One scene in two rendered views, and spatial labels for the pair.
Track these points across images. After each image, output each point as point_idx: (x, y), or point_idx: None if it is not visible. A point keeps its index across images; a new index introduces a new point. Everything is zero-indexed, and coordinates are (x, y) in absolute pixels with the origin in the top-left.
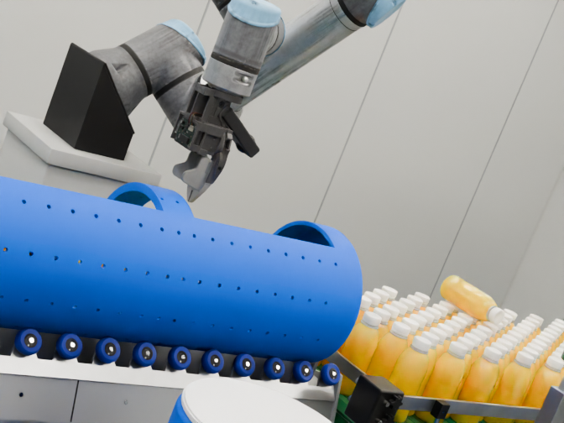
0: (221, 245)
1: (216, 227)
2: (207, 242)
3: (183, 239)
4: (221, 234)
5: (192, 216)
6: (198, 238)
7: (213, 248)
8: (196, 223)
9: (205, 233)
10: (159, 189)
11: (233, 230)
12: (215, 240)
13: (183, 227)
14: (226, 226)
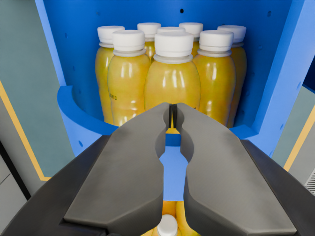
0: (311, 59)
1: (288, 77)
2: (296, 96)
3: (277, 142)
4: (303, 60)
5: (256, 137)
6: (286, 117)
7: (303, 80)
8: (270, 127)
9: (287, 106)
10: (169, 185)
11: (312, 11)
12: (301, 79)
13: (267, 151)
14: (296, 40)
